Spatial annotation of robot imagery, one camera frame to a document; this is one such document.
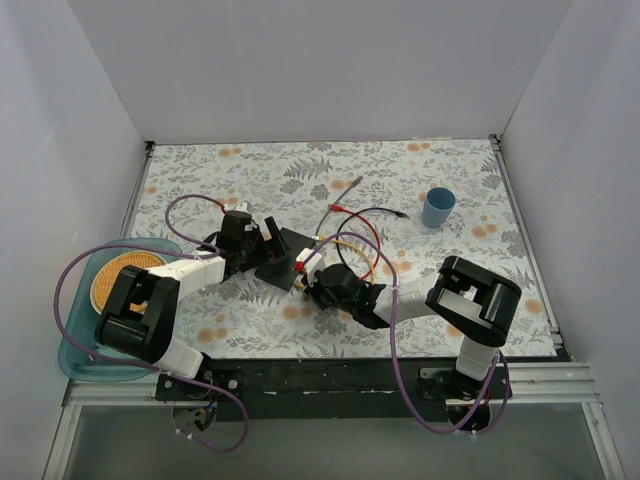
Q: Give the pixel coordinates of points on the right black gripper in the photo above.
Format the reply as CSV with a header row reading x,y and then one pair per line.
x,y
314,288

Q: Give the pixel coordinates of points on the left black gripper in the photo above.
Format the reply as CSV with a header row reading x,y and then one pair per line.
x,y
261,245

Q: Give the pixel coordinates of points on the black network switch box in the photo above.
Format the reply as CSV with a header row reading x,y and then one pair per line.
x,y
281,272

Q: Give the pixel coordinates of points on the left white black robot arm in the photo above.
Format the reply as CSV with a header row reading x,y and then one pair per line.
x,y
139,315

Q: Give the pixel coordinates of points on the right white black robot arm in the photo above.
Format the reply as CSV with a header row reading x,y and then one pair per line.
x,y
478,302

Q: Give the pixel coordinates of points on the floral patterned table mat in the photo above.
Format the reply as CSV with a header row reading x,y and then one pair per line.
x,y
374,192

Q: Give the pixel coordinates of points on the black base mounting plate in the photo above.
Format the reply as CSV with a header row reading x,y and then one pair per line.
x,y
323,389

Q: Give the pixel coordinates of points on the blue plastic cup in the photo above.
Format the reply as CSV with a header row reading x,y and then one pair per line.
x,y
437,206

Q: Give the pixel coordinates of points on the orange woven round plate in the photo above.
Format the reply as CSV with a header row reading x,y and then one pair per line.
x,y
105,279

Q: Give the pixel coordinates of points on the teal plastic tray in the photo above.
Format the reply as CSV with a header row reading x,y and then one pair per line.
x,y
83,319

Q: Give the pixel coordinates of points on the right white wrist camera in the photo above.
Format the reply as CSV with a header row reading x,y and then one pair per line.
x,y
309,260

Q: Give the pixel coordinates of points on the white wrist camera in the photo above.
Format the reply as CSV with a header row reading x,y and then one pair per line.
x,y
243,206
309,260

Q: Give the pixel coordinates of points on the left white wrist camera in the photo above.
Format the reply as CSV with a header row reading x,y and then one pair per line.
x,y
243,206

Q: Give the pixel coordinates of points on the aluminium frame rail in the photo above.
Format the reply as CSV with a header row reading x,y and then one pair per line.
x,y
531,383

